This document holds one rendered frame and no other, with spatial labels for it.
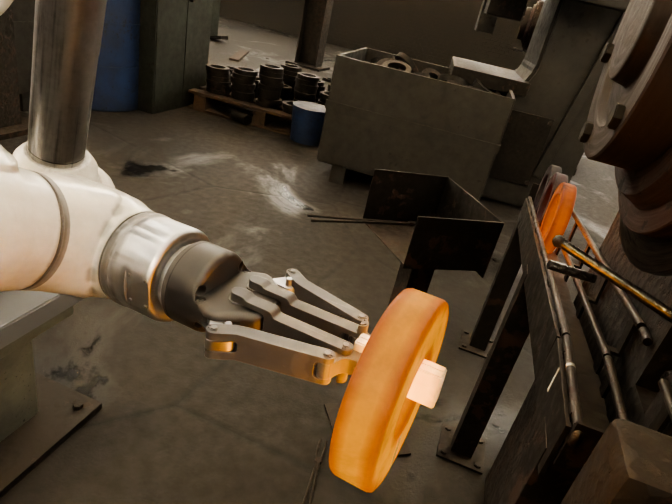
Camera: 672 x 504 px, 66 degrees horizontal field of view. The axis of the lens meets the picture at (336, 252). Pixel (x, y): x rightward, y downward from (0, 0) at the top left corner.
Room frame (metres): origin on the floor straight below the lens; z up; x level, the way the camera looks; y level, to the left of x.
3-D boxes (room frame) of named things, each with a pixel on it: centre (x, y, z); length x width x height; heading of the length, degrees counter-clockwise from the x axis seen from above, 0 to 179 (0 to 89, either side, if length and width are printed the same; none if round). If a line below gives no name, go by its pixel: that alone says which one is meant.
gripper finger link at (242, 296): (0.33, 0.02, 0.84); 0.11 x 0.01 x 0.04; 68
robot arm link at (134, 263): (0.40, 0.15, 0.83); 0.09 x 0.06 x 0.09; 159
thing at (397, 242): (1.11, -0.19, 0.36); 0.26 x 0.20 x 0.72; 22
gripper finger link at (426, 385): (0.31, -0.06, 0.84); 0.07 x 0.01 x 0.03; 69
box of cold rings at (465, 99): (3.39, -0.32, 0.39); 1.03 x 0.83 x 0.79; 81
